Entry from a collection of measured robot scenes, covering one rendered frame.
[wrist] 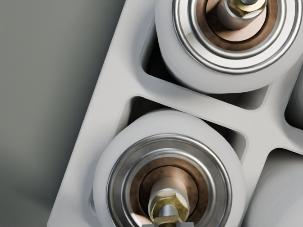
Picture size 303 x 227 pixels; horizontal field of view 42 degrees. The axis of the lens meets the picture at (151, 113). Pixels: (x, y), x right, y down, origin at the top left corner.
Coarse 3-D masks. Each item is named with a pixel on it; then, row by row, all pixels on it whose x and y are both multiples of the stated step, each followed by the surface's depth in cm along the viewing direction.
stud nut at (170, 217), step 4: (164, 216) 17; (168, 216) 17; (172, 216) 17; (176, 216) 17; (156, 220) 17; (160, 220) 17; (164, 220) 16; (168, 220) 16; (172, 220) 16; (176, 220) 16; (180, 220) 17; (160, 224) 16; (164, 224) 16; (168, 224) 16; (172, 224) 16
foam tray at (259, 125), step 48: (144, 0) 30; (144, 48) 31; (96, 96) 31; (144, 96) 31; (192, 96) 31; (240, 96) 41; (288, 96) 30; (96, 144) 31; (240, 144) 33; (288, 144) 30
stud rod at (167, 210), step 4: (168, 204) 20; (164, 208) 20; (168, 208) 19; (172, 208) 20; (160, 212) 20; (164, 212) 19; (168, 212) 19; (172, 212) 19; (176, 212) 19; (160, 216) 19
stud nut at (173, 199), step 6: (156, 198) 20; (162, 198) 20; (168, 198) 20; (174, 198) 20; (156, 204) 20; (162, 204) 20; (174, 204) 20; (180, 204) 20; (156, 210) 20; (180, 210) 20; (186, 210) 20; (150, 216) 20; (156, 216) 20; (180, 216) 20
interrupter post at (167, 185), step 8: (160, 184) 22; (168, 184) 22; (176, 184) 22; (152, 192) 22; (160, 192) 21; (168, 192) 21; (176, 192) 21; (184, 192) 22; (152, 200) 21; (184, 200) 21
